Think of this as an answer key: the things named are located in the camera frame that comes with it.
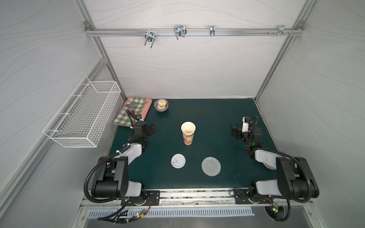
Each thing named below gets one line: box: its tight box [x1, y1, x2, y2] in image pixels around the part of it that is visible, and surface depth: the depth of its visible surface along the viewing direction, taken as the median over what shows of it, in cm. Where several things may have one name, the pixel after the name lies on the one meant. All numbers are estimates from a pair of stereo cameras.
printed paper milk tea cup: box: [180, 121, 197, 146], surface depth 87 cm
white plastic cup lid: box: [170, 153, 186, 169], surface depth 88 cm
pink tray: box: [125, 96, 153, 121], surface depth 117 cm
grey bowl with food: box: [153, 98, 169, 112], surface depth 113 cm
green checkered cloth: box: [112, 97, 148, 127], surface depth 117 cm
